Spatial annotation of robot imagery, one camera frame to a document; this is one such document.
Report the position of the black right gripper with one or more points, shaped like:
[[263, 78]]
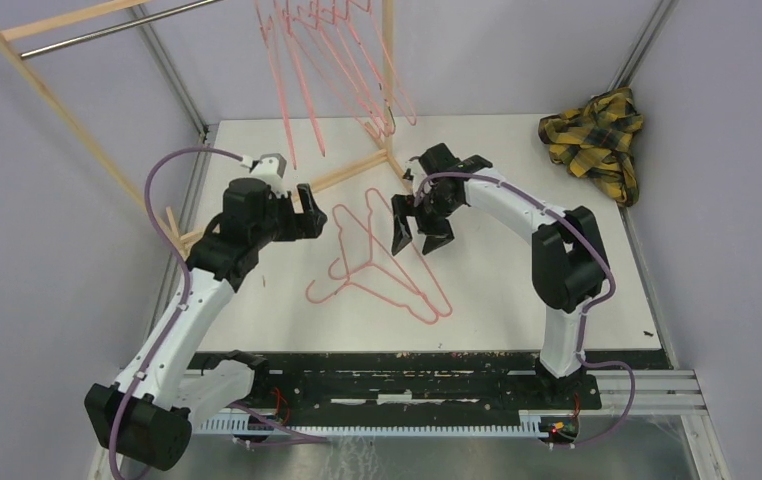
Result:
[[402, 206]]

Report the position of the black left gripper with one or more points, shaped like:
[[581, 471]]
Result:
[[304, 225]]

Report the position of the pink wire hanger with hook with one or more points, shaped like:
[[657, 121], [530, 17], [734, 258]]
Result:
[[318, 295]]

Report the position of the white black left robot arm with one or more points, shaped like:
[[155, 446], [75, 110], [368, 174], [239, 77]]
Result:
[[147, 414]]

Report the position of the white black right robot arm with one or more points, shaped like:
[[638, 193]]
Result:
[[570, 271]]

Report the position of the yellow plaid shirt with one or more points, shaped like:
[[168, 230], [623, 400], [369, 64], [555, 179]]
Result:
[[594, 142]]

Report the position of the metal rack rod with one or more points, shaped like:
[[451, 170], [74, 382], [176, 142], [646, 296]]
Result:
[[135, 23]]

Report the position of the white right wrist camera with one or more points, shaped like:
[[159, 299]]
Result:
[[413, 172]]

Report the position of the pink wire hanger pile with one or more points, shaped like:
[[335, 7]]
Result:
[[365, 262]]

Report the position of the wooden clothes rack frame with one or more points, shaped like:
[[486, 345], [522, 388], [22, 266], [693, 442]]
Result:
[[383, 154]]

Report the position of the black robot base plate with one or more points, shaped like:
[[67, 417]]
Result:
[[441, 389]]

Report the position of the white slotted cable duct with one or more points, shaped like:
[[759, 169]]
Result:
[[239, 424]]

